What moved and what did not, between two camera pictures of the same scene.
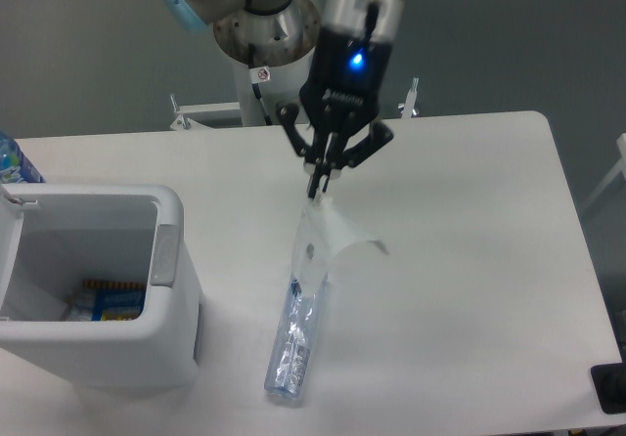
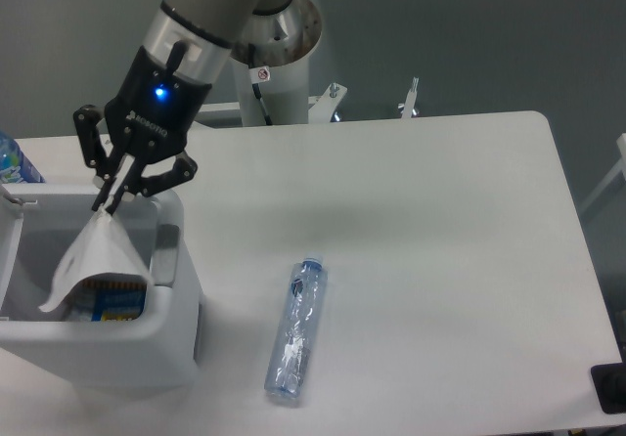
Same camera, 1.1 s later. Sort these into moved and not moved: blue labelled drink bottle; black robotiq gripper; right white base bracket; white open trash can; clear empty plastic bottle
Moved: black robotiq gripper
Not moved: clear empty plastic bottle; right white base bracket; blue labelled drink bottle; white open trash can
